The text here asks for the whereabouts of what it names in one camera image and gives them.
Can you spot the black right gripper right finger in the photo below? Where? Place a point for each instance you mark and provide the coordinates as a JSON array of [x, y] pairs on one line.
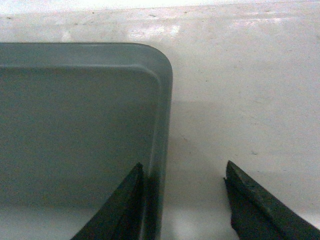
[[256, 214]]

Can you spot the grey rectangular serving tray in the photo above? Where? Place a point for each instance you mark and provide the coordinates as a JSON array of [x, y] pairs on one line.
[[75, 118]]

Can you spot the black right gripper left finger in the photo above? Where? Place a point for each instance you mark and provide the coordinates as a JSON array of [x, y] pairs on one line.
[[120, 217]]

